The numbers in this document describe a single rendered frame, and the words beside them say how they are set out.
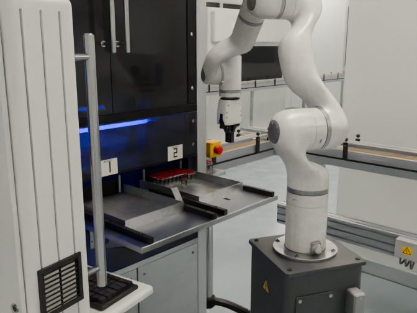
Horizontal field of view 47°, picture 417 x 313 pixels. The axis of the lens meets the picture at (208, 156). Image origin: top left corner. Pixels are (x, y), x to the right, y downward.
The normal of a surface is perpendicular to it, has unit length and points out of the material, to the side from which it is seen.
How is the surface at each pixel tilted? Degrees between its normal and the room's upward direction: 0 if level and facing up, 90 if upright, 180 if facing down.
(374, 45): 90
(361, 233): 90
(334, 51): 90
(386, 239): 90
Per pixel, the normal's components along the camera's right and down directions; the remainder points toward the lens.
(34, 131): 0.85, 0.12
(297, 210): -0.63, 0.18
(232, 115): 0.69, 0.19
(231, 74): 0.23, 0.23
